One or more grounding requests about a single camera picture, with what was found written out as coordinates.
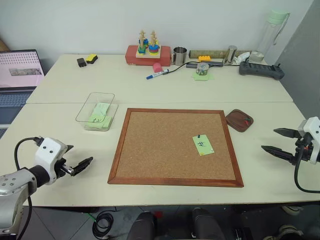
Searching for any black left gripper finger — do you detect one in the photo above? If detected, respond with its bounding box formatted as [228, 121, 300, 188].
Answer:
[60, 144, 75, 159]
[70, 156, 94, 177]

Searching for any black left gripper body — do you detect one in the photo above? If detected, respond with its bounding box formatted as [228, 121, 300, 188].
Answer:
[54, 146, 76, 179]

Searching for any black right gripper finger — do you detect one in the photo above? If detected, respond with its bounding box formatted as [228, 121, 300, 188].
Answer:
[273, 127, 303, 140]
[260, 144, 298, 166]

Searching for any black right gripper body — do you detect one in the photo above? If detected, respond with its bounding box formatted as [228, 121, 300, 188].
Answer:
[294, 132, 314, 164]

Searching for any green paper note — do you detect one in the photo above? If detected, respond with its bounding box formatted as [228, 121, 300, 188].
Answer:
[92, 102, 111, 117]
[84, 115, 113, 130]
[87, 113, 106, 124]

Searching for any green note with writing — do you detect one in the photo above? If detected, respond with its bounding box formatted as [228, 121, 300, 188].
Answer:
[192, 134, 216, 157]

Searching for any wood-framed cork board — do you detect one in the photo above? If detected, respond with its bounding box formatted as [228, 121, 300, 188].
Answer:
[107, 107, 245, 189]

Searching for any clear plastic box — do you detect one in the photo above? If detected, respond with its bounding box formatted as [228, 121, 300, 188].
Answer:
[75, 91, 119, 132]

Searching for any dark wooden tray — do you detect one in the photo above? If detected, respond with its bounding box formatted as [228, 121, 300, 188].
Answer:
[225, 108, 255, 134]

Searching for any caster wheel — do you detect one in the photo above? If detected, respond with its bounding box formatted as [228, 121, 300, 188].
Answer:
[276, 224, 304, 240]
[281, 204, 301, 216]

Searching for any dark grey handheld controller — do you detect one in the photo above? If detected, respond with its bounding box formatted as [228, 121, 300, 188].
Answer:
[238, 61, 286, 81]

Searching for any round silver tin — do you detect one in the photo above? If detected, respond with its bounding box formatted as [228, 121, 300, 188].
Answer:
[249, 50, 265, 64]

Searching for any dark rounded shape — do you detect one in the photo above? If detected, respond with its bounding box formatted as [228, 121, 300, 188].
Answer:
[191, 207, 226, 240]
[126, 210, 161, 240]

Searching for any white crumpled item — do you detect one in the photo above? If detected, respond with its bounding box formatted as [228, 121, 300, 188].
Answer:
[234, 51, 252, 64]

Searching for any open laptop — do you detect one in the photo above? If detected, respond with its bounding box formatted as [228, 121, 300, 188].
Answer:
[0, 48, 46, 131]

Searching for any yellow and black eraser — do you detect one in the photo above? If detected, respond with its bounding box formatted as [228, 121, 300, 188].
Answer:
[85, 53, 99, 64]

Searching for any steel cylinder flask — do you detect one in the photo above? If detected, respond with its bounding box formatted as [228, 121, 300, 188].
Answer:
[222, 45, 238, 65]

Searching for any clear bottle with green lid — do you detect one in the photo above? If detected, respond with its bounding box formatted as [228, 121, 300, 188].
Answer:
[256, 9, 291, 60]

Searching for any green patterned tape roll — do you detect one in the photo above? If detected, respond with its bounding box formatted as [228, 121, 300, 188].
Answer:
[195, 62, 210, 76]

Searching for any red rectangular box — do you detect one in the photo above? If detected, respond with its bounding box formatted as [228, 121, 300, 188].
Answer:
[125, 44, 172, 68]

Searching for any blue whiteboard marker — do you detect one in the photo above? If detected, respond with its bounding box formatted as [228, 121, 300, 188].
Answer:
[145, 68, 170, 81]

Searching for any black USB hub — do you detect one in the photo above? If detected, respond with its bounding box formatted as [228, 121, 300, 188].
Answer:
[185, 62, 224, 69]

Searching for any stainless steel mug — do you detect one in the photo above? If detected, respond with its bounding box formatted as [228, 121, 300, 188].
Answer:
[170, 46, 188, 66]

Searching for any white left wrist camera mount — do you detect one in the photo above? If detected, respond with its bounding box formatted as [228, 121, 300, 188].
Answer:
[34, 137, 69, 186]

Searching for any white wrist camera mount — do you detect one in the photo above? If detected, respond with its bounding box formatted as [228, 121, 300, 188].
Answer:
[296, 116, 320, 165]
[34, 137, 69, 186]

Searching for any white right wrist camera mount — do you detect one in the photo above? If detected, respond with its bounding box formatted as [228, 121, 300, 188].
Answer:
[296, 116, 320, 165]

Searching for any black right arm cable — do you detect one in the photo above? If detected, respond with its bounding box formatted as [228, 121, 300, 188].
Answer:
[293, 139, 320, 194]

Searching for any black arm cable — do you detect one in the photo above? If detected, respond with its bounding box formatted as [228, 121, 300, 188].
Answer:
[13, 136, 45, 240]
[293, 139, 320, 194]

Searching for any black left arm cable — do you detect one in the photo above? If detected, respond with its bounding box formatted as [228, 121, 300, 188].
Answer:
[13, 136, 45, 240]

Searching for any coiled black floor cable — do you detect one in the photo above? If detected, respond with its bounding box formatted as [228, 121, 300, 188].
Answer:
[91, 206, 118, 239]

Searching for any wooden ring stacking toy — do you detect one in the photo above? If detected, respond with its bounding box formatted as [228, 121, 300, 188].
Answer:
[135, 29, 161, 60]

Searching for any thin black cable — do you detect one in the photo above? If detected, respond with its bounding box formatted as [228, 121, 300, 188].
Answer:
[163, 62, 188, 74]

